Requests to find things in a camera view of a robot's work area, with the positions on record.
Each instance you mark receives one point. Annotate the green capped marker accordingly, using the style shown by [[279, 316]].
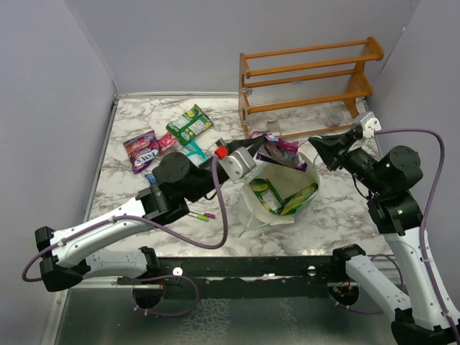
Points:
[[194, 215]]

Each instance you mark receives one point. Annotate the red small snack packet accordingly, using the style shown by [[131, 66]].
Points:
[[167, 141]]

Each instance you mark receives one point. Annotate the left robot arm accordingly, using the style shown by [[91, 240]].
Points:
[[69, 256]]

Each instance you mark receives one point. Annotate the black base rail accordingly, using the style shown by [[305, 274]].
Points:
[[184, 278]]

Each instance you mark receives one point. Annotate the yellow green snack packet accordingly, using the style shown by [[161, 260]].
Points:
[[267, 195]]

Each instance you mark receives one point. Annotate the green candy packet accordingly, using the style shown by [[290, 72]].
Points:
[[189, 125]]

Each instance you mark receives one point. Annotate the small clear jar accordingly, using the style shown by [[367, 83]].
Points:
[[334, 119]]

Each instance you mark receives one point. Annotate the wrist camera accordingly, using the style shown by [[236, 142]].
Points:
[[368, 123], [238, 164]]

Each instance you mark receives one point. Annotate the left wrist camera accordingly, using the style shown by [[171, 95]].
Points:
[[238, 164]]

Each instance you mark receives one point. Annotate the green paper gift bag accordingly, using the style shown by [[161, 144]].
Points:
[[287, 181]]

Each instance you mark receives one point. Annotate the purple Fox's candy bag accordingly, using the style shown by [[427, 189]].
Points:
[[142, 150]]

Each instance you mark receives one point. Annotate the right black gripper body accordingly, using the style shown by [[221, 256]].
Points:
[[354, 139]]

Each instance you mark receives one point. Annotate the blue M&M's packet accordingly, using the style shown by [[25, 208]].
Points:
[[150, 178]]

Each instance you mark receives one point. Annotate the grey metal bracket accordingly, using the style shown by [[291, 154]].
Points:
[[273, 127]]

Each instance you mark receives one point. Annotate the teal tissue snack pack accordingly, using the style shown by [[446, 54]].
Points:
[[194, 153]]

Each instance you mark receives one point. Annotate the wooden two-tier rack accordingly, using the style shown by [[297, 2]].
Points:
[[305, 76]]

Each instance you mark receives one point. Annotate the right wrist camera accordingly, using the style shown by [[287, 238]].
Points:
[[368, 123]]

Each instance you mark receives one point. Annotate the purple chocolate bar wrapper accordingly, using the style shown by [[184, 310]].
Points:
[[279, 151]]

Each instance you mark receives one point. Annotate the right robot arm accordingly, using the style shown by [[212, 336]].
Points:
[[424, 312]]

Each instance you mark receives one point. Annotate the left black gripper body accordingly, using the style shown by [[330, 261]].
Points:
[[221, 142]]

